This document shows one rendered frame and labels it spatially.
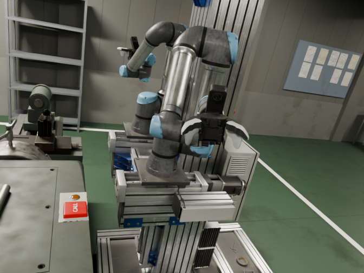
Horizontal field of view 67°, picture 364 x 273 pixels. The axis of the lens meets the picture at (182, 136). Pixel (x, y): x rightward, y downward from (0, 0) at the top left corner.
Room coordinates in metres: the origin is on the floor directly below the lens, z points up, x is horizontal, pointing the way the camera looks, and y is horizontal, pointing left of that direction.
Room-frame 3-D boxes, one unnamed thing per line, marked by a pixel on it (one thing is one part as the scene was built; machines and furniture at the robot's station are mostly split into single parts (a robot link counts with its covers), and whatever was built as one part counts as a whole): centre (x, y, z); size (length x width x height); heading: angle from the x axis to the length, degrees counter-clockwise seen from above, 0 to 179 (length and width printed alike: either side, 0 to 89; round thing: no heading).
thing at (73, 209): (0.63, 0.25, 1.26); 0.06 x 0.06 x 0.02; 25
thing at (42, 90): (2.04, 1.14, 1.01); 0.30 x 0.20 x 0.29; 25
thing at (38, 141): (1.53, 0.82, 1.00); 0.20 x 0.10 x 0.05; 25
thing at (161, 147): (1.15, 0.06, 1.33); 0.13 x 0.12 x 0.14; 91
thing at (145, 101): (1.62, 0.24, 1.33); 0.13 x 0.12 x 0.14; 133
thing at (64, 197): (0.65, 0.26, 1.23); 0.13 x 0.08 x 0.06; 25
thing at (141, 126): (1.61, 0.25, 1.21); 0.15 x 0.15 x 0.10
